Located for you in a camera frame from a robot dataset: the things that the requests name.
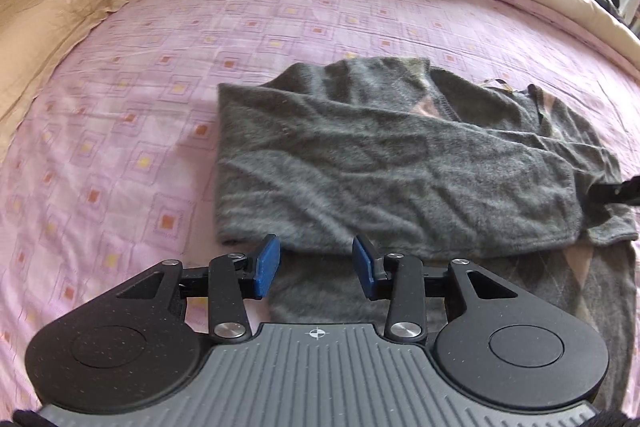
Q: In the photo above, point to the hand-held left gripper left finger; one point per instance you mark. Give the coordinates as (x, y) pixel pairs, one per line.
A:
(264, 268)

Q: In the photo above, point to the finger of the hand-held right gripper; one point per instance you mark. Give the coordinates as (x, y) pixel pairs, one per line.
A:
(622, 191)

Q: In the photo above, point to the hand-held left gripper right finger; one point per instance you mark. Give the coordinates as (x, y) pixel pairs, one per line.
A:
(365, 269)

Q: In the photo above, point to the grey knit sweater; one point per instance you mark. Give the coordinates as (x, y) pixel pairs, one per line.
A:
(380, 167)

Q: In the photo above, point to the pink patterned bedsheet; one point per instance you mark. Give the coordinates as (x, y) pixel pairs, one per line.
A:
(150, 82)

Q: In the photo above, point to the cream embroidered pillow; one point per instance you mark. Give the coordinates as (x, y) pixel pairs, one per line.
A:
(55, 12)

